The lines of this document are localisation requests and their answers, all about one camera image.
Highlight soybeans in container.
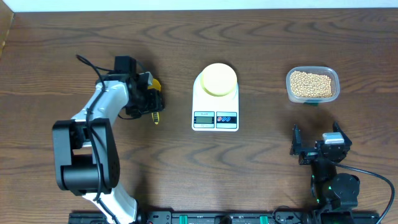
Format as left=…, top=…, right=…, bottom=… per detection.
left=289, top=71, right=332, bottom=98

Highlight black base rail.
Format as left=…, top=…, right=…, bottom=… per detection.
left=136, top=210, right=381, bottom=224

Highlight yellow measuring scoop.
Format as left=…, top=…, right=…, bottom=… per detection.
left=147, top=78, right=164, bottom=124

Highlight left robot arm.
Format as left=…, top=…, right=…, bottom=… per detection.
left=52, top=55, right=164, bottom=224

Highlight yellow bowl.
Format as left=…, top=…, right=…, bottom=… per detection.
left=200, top=63, right=238, bottom=96

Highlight white digital kitchen scale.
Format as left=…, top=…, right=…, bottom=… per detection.
left=192, top=72, right=239, bottom=132

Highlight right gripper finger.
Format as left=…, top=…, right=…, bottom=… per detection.
left=290, top=124, right=302, bottom=155
left=332, top=121, right=353, bottom=152

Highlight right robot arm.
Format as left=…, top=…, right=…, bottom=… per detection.
left=290, top=122, right=360, bottom=223

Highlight clear plastic container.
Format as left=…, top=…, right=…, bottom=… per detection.
left=286, top=66, right=340, bottom=104

